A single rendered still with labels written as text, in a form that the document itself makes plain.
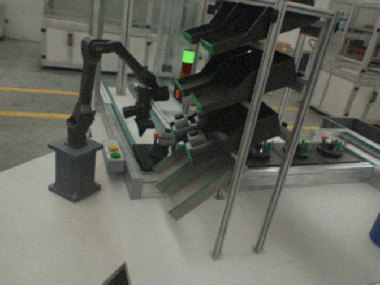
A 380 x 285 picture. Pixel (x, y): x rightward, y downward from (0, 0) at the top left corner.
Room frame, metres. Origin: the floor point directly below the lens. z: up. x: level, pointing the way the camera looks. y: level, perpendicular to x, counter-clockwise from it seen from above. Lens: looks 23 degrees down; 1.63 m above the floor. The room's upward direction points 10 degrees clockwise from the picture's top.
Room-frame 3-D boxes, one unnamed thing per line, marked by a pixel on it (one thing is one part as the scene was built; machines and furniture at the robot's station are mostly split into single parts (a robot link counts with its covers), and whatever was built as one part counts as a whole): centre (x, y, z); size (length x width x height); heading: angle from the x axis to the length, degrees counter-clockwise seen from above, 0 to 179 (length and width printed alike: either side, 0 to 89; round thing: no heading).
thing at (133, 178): (1.51, 0.36, 0.91); 0.89 x 0.06 x 0.11; 25
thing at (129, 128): (1.60, 0.21, 0.91); 0.84 x 0.28 x 0.10; 25
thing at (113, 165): (1.31, 0.33, 0.93); 0.21 x 0.07 x 0.06; 25
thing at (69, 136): (1.10, 0.42, 1.09); 0.07 x 0.07 x 0.06; 66
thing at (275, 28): (1.05, -0.16, 1.26); 0.36 x 0.21 x 0.80; 25
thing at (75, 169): (1.10, 0.42, 0.96); 0.15 x 0.15 x 0.20; 66
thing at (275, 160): (1.54, -0.35, 1.01); 0.24 x 0.24 x 0.13; 25
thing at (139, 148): (1.32, 0.10, 0.96); 0.24 x 0.24 x 0.02; 25
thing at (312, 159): (1.64, -0.57, 1.01); 0.24 x 0.24 x 0.13; 25
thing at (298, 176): (1.53, -0.33, 0.91); 1.24 x 0.33 x 0.10; 115
